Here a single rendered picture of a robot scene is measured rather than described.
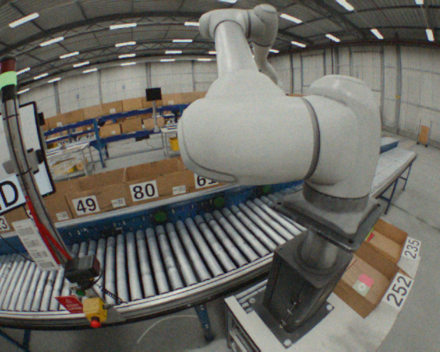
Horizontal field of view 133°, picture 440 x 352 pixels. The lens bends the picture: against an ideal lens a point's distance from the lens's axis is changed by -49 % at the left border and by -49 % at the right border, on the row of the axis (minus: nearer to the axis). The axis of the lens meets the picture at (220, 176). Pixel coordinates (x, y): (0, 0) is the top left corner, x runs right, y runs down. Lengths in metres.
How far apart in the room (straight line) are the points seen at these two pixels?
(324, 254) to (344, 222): 0.13
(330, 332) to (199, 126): 0.78
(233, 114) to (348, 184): 0.23
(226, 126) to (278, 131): 0.07
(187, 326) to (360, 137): 1.53
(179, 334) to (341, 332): 1.12
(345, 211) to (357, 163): 0.09
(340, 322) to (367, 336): 0.14
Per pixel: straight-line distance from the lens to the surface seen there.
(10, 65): 0.58
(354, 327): 0.87
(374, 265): 1.08
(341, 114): 0.32
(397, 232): 1.31
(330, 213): 0.38
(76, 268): 0.60
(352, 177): 0.35
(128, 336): 1.68
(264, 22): 0.82
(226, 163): 0.26
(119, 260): 1.06
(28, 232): 0.65
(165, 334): 1.59
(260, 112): 0.27
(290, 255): 0.53
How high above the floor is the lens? 1.46
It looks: 24 degrees down
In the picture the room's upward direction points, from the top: 2 degrees counter-clockwise
